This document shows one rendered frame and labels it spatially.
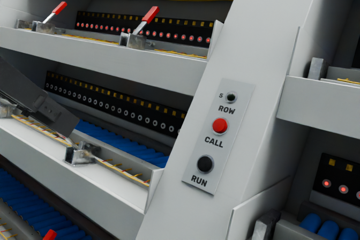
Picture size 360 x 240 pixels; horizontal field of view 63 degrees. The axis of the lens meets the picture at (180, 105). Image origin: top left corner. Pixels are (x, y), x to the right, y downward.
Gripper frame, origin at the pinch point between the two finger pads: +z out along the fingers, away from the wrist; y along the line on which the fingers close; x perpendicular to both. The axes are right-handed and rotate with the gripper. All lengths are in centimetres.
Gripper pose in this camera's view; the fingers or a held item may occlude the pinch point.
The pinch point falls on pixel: (49, 113)
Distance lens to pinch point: 41.6
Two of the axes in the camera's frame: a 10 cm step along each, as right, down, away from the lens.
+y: 7.9, 2.2, -5.7
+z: 4.0, 5.2, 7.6
